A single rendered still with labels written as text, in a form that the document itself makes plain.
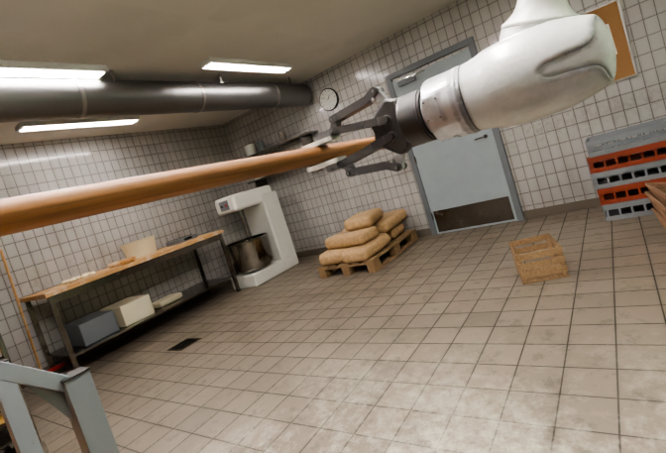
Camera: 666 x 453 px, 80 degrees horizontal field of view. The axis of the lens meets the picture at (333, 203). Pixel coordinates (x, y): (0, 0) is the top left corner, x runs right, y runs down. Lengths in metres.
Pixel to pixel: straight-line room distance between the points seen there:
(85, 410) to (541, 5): 0.94
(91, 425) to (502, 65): 0.83
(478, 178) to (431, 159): 0.62
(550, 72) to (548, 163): 4.43
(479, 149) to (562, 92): 4.50
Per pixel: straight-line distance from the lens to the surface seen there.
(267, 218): 6.01
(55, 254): 5.69
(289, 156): 0.60
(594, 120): 4.86
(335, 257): 4.63
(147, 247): 5.48
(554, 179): 4.95
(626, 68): 4.83
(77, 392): 0.85
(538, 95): 0.51
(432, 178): 5.22
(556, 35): 0.51
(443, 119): 0.54
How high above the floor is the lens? 1.14
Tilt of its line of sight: 4 degrees down
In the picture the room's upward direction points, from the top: 18 degrees counter-clockwise
